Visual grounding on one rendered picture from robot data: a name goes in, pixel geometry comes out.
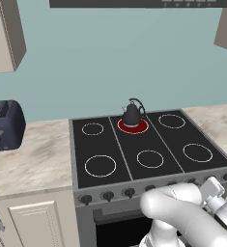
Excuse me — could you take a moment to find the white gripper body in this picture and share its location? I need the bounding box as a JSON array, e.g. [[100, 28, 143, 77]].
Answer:
[[199, 176, 227, 208]]

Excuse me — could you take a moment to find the black kettle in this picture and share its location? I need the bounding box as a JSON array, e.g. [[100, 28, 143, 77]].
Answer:
[[121, 97, 148, 127]]

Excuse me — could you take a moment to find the grey oven door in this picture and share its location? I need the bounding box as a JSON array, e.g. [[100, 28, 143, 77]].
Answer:
[[92, 206, 157, 247]]

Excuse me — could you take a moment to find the beige base cupboard door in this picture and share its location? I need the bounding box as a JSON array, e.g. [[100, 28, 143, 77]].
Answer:
[[0, 189, 81, 247]]

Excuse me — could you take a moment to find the dark grey range hood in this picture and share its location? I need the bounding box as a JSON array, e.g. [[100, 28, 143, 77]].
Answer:
[[49, 0, 227, 10]]

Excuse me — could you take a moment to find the dark blue toaster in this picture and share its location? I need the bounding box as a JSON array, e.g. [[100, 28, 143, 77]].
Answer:
[[0, 99, 27, 153]]

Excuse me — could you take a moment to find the black stove with grey frame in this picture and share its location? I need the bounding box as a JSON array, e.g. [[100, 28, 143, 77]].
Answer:
[[69, 108, 227, 247]]

